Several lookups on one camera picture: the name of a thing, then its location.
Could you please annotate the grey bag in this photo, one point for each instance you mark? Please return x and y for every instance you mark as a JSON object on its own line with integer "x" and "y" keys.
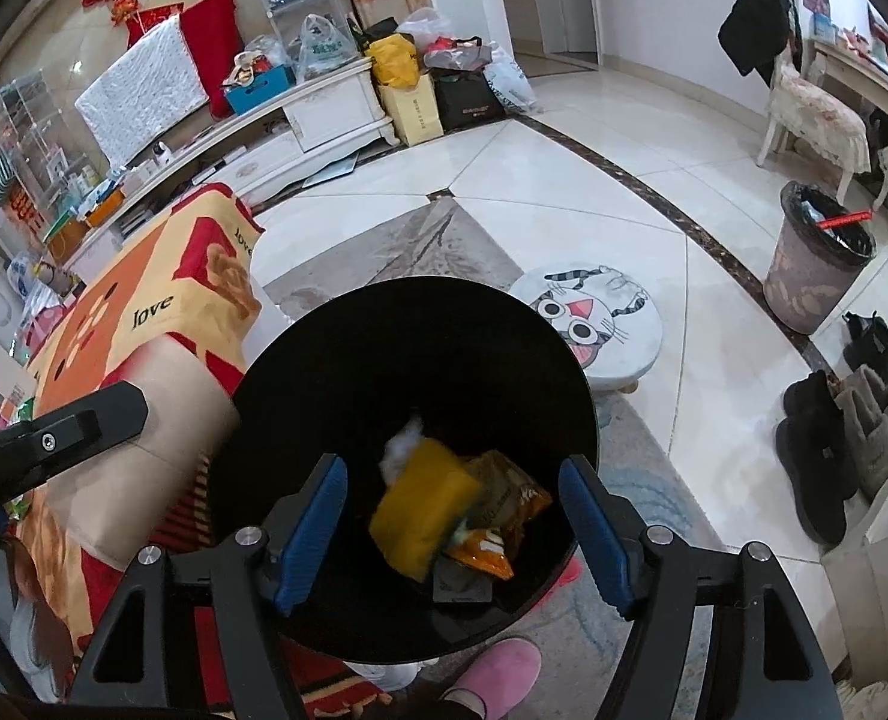
{"x": 455, "y": 54}

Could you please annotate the beige paper bag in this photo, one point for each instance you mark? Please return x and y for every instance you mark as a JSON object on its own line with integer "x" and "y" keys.
{"x": 414, "y": 112}

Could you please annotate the orange snack packet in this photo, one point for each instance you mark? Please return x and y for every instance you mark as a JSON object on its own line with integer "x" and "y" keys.
{"x": 511, "y": 495}

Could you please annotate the yellow bag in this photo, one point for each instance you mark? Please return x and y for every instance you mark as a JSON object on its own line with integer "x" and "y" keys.
{"x": 393, "y": 64}

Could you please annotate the white desk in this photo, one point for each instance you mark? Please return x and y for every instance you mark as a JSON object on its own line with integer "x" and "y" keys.
{"x": 864, "y": 79}

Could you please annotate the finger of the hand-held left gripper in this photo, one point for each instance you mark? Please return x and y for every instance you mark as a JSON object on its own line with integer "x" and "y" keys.
{"x": 46, "y": 441}

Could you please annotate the black trash bin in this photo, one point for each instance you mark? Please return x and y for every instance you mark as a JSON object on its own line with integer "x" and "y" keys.
{"x": 414, "y": 360}

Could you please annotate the TV under white cloth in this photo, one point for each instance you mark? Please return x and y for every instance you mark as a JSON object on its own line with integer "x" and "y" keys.
{"x": 144, "y": 90}

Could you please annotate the green yellow sponge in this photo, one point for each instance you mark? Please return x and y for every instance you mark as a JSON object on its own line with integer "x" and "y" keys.
{"x": 421, "y": 510}

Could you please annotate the grey patterned rug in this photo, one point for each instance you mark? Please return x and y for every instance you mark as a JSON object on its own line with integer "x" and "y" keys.
{"x": 429, "y": 240}

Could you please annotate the orange box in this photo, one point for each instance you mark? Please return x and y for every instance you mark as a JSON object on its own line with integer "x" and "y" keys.
{"x": 105, "y": 208}

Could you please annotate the white tissue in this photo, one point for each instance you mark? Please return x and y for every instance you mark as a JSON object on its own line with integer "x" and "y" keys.
{"x": 399, "y": 450}

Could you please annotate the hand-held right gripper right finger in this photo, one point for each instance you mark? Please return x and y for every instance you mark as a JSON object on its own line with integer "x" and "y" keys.
{"x": 598, "y": 532}

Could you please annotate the cat print stool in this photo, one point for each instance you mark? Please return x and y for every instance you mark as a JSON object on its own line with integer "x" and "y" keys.
{"x": 586, "y": 315}

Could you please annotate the black jacket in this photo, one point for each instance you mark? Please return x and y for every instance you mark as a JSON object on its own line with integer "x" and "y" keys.
{"x": 755, "y": 19}

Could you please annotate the black shoe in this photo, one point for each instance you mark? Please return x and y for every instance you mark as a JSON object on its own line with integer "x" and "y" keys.
{"x": 875, "y": 349}

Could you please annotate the black boots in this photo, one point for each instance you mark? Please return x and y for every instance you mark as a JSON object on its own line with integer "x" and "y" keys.
{"x": 819, "y": 465}

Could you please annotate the printed blanket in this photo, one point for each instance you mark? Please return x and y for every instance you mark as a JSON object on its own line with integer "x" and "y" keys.
{"x": 114, "y": 315}

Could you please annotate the blue white plastic bag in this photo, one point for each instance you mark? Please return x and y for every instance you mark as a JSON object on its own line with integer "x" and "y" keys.
{"x": 22, "y": 274}

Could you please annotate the white green plastic bag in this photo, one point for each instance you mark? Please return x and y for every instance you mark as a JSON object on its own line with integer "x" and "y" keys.
{"x": 328, "y": 49}

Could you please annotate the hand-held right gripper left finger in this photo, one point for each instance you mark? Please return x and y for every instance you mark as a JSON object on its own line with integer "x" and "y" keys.
{"x": 313, "y": 532}

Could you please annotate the patterned grey waste bin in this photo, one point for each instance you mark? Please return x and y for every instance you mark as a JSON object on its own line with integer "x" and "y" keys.
{"x": 804, "y": 277}

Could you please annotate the blue storage box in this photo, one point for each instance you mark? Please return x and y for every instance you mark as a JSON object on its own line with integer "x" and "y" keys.
{"x": 260, "y": 94}

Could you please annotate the black paper bag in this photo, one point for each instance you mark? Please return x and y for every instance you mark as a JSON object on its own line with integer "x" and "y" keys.
{"x": 470, "y": 101}

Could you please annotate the white TV cabinet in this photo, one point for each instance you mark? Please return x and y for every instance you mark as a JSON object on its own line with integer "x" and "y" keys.
{"x": 331, "y": 112}

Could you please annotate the grey brown boots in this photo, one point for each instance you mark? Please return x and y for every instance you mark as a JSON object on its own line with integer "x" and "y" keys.
{"x": 875, "y": 435}

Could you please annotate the small clear acrylic shelf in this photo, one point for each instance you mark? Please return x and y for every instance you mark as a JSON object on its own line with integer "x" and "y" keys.
{"x": 31, "y": 127}

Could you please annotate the dark packet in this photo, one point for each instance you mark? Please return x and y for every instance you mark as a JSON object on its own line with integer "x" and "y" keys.
{"x": 459, "y": 581}

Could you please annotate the pink slipper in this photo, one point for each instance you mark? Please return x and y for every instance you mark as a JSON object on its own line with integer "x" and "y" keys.
{"x": 496, "y": 671}

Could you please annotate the red cloth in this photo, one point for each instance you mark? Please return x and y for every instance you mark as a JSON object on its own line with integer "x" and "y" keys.
{"x": 215, "y": 45}

